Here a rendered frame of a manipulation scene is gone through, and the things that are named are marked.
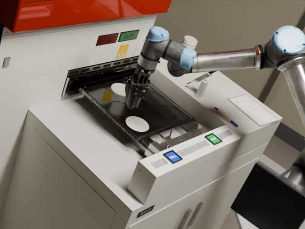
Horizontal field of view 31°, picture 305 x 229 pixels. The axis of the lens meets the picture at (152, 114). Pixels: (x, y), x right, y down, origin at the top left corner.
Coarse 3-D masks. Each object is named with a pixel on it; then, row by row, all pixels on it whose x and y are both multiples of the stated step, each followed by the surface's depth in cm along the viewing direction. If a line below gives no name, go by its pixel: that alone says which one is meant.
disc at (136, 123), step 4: (132, 116) 226; (128, 120) 223; (132, 120) 223; (136, 120) 224; (140, 120) 225; (144, 120) 226; (128, 124) 220; (132, 124) 221; (136, 124) 222; (140, 124) 223; (144, 124) 224; (132, 128) 219; (136, 128) 220; (140, 128) 221; (144, 128) 222; (148, 128) 223
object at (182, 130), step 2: (178, 126) 242; (180, 126) 241; (182, 126) 242; (174, 128) 243; (176, 128) 243; (178, 128) 242; (180, 128) 241; (182, 128) 241; (184, 128) 241; (178, 130) 242; (180, 130) 241; (182, 130) 241; (184, 130) 240; (186, 130) 240; (188, 130) 241; (180, 132) 242; (182, 132) 241; (184, 132) 240; (186, 132) 239
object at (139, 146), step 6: (84, 96) 237; (90, 102) 236; (96, 108) 234; (102, 114) 232; (108, 120) 231; (114, 126) 229; (120, 132) 227; (126, 138) 226; (132, 138) 223; (138, 144) 222; (144, 144) 221; (144, 150) 220
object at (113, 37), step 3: (102, 36) 226; (105, 36) 227; (108, 36) 229; (111, 36) 230; (114, 36) 232; (117, 36) 233; (99, 39) 226; (102, 39) 227; (105, 39) 228; (108, 39) 230; (111, 39) 231; (114, 39) 233; (99, 42) 227; (102, 42) 228; (105, 42) 230; (108, 42) 231; (111, 42) 233
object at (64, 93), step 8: (128, 64) 252; (136, 64) 255; (88, 72) 234; (96, 72) 236; (104, 72) 241; (112, 72) 245; (72, 80) 228; (104, 80) 247; (112, 80) 249; (64, 88) 228; (72, 88) 233; (64, 96) 230
